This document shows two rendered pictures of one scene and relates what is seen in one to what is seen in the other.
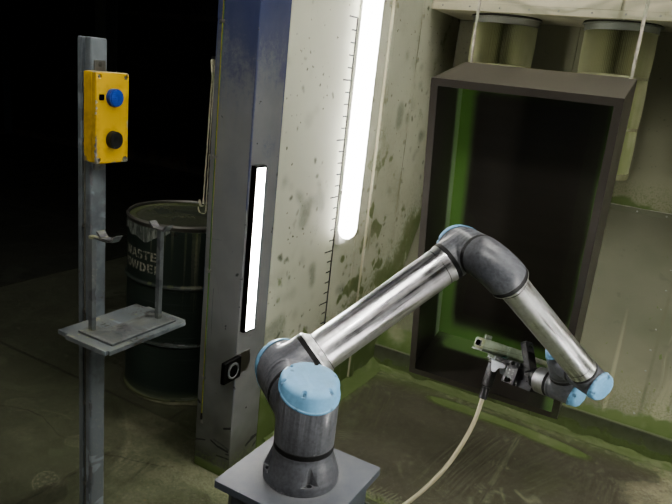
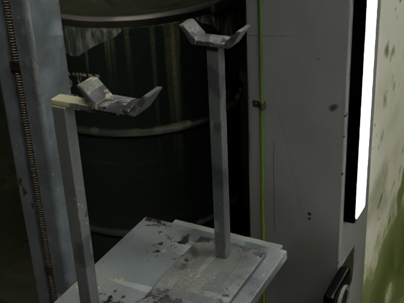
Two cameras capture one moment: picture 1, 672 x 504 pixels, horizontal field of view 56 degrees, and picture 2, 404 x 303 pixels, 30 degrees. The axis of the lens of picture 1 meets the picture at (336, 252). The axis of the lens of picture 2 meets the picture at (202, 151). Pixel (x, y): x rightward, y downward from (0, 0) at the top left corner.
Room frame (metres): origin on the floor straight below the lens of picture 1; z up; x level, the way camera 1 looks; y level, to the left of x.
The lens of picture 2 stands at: (1.06, 0.56, 1.37)
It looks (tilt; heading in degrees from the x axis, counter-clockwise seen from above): 27 degrees down; 0
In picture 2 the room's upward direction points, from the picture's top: 3 degrees counter-clockwise
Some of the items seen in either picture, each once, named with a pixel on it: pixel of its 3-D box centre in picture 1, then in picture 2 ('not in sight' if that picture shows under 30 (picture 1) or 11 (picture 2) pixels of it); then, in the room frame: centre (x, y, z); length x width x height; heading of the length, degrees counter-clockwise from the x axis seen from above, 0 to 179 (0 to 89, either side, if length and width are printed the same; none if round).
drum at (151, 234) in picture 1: (184, 297); (145, 137); (3.02, 0.74, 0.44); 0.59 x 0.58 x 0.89; 43
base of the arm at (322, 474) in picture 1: (302, 456); not in sight; (1.39, 0.03, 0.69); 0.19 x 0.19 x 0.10
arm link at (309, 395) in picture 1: (306, 405); not in sight; (1.40, 0.03, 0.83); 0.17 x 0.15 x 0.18; 22
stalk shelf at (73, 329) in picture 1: (124, 327); (158, 298); (1.83, 0.63, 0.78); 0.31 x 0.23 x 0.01; 152
